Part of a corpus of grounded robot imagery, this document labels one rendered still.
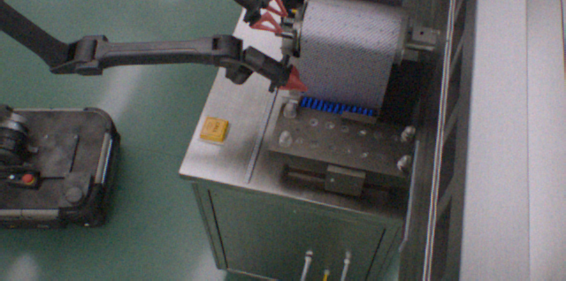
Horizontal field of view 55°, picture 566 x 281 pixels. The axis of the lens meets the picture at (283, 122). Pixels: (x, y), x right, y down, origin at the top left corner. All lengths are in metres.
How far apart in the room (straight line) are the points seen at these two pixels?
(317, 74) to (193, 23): 1.83
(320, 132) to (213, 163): 0.33
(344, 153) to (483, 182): 0.76
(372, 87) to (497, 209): 0.80
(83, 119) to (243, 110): 1.11
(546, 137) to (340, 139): 0.58
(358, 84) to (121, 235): 1.45
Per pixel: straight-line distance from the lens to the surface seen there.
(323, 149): 1.47
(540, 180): 1.06
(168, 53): 1.48
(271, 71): 1.48
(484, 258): 0.71
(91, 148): 2.54
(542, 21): 1.31
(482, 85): 0.85
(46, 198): 2.48
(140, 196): 2.63
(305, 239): 1.81
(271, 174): 1.58
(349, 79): 1.47
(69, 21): 3.43
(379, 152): 1.48
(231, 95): 1.74
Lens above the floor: 2.28
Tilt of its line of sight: 56 degrees down
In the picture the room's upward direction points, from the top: straight up
